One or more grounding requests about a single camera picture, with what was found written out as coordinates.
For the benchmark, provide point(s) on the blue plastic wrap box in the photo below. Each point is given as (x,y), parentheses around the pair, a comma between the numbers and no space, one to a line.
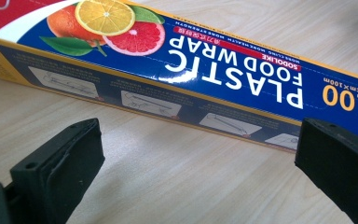
(199,68)

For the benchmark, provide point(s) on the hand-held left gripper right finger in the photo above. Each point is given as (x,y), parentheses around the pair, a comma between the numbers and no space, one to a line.
(338,161)

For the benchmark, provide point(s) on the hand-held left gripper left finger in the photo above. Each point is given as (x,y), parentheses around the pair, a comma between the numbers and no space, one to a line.
(62,168)

